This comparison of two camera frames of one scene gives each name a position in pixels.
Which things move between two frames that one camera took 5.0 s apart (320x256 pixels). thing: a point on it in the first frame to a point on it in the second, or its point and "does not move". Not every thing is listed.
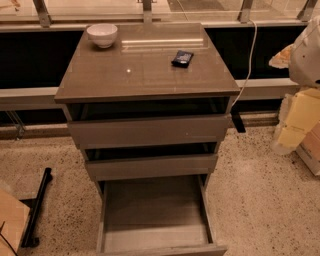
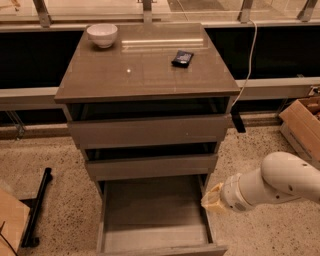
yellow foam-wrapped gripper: (306, 61) to (231, 196)
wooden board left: (14, 216) does not move
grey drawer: (156, 216) does not move
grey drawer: (95, 134) does not move
